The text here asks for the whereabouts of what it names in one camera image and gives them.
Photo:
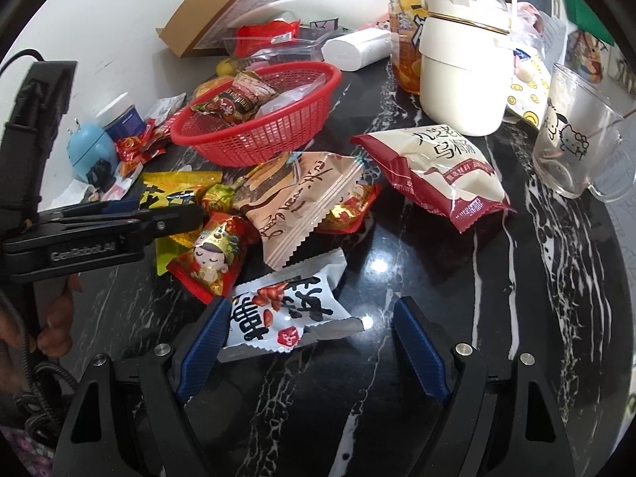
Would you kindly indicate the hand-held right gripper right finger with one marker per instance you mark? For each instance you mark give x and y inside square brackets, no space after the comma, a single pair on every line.
[417,353]

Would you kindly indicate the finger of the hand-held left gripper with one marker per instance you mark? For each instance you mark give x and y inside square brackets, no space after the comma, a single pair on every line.
[99,210]
[169,221]

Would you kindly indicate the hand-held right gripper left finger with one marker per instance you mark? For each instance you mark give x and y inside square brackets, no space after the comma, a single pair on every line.
[206,343]

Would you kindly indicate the yellow black snack packet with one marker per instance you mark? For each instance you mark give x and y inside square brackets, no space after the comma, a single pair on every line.
[166,191]

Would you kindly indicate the red cartoon figure snack packet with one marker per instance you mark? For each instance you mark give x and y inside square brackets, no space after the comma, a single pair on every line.
[213,258]

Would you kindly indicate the white peanut snack packet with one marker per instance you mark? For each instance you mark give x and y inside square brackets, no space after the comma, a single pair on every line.
[283,308]

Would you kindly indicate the red plastic basket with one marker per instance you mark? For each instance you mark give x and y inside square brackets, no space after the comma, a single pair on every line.
[238,139]

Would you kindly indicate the beige brown snack packet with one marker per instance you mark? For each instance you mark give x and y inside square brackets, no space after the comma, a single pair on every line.
[293,203]

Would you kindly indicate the large red white snack bag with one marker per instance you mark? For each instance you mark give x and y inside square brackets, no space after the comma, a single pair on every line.
[437,174]

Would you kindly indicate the person's left hand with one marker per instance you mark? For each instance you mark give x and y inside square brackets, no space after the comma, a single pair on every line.
[62,333]

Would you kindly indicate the green yellow wrapped candy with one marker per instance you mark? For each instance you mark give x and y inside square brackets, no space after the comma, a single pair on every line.
[221,201]

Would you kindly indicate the light blue round gadget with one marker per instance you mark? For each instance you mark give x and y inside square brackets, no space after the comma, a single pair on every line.
[89,151]

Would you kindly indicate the red yellow snack packets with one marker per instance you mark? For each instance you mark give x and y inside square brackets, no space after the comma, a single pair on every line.
[139,146]

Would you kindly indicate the blue jar with white lid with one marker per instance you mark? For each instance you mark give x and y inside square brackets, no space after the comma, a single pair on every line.
[124,126]

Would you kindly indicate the white printed snack packet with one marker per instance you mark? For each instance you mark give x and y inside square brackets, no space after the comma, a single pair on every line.
[164,107]

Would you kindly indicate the yellow noodle snack packet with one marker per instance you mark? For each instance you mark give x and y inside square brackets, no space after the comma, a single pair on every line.
[208,87]

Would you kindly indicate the red gold snack packet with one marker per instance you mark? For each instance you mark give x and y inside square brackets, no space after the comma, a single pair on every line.
[348,213]

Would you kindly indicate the lemon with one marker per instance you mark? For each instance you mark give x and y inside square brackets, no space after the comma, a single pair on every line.
[227,67]

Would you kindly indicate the clear plastic tray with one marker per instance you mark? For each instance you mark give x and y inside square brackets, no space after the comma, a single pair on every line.
[278,52]

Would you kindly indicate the red packet with barcode label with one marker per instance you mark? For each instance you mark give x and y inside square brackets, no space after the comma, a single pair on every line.
[263,35]

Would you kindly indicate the cardboard box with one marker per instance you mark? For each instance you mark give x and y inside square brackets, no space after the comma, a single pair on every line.
[213,15]

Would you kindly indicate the person's floral clothing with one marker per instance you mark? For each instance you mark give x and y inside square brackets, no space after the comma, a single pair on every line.
[25,452]

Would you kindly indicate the white tissue roll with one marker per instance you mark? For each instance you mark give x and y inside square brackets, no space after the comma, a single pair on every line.
[355,48]

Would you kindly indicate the glass mug with cartoon cat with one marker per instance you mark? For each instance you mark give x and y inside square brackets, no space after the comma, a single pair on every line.
[571,149]

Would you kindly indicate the cream white kettle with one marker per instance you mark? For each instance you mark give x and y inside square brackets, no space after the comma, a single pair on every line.
[462,74]

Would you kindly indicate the smiley print bag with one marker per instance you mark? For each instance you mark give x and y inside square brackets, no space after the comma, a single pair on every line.
[529,89]

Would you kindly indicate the cooking oil bottle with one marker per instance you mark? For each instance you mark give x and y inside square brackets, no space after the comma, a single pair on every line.
[405,39]

